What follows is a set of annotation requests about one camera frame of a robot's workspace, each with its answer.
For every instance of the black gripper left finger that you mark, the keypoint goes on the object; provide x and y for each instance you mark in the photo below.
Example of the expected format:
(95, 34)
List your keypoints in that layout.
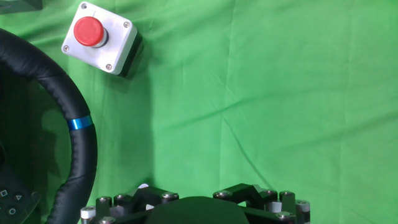
(143, 196)

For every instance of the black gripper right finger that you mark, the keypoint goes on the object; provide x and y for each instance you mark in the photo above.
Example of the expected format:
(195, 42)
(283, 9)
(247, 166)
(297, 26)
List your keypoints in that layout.
(245, 191)

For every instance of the black leather steering wheel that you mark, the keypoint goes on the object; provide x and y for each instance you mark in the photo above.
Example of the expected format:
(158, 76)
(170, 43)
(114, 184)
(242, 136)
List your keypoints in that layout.
(74, 93)

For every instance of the green cloth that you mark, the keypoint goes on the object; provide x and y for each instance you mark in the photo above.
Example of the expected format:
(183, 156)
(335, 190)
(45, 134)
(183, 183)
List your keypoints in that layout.
(248, 93)

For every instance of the grey box large red button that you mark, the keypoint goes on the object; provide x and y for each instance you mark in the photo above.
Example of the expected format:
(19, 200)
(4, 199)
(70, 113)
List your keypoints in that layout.
(109, 46)

